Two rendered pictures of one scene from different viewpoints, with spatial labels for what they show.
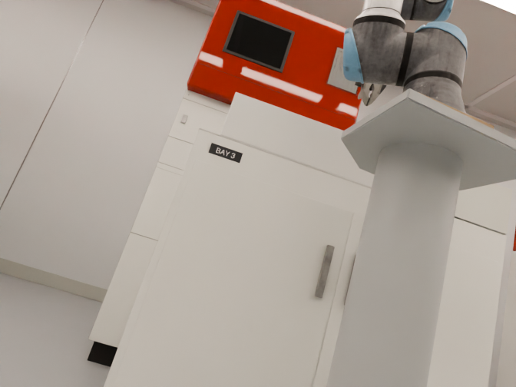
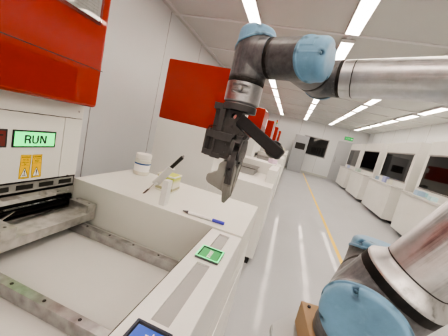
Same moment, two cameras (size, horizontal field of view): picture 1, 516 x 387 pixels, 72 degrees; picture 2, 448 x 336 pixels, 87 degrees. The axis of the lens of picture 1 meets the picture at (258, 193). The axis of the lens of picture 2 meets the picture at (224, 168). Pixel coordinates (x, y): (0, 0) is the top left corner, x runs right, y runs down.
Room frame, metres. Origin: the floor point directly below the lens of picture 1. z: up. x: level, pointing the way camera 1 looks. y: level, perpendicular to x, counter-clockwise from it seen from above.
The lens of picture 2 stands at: (0.85, 0.24, 1.25)
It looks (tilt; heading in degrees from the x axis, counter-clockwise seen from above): 9 degrees down; 289
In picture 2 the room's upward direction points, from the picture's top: 14 degrees clockwise
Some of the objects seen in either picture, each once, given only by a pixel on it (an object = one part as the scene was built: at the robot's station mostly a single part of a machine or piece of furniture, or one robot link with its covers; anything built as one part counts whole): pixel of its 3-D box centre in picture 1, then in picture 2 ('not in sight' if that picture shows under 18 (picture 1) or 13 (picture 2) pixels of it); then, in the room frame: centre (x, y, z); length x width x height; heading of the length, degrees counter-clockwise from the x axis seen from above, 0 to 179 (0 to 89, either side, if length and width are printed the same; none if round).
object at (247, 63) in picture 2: not in sight; (253, 57); (1.02, -0.24, 1.41); 0.09 x 0.08 x 0.11; 163
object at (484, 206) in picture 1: (401, 210); (171, 211); (1.30, -0.55, 0.89); 0.62 x 0.35 x 0.14; 5
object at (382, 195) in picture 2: not in sight; (402, 183); (-1.44, -7.14, 1.00); 1.80 x 1.08 x 2.00; 95
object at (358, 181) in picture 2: not in sight; (374, 173); (-1.24, -9.33, 1.00); 1.80 x 1.08 x 2.00; 95
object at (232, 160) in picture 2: not in sight; (232, 163); (1.00, -0.22, 1.19); 0.05 x 0.02 x 0.09; 95
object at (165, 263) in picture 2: not in sight; (120, 244); (1.32, -0.31, 0.84); 0.50 x 0.02 x 0.03; 5
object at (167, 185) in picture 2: not in sight; (163, 183); (1.28, -0.41, 1.03); 0.06 x 0.04 x 0.13; 5
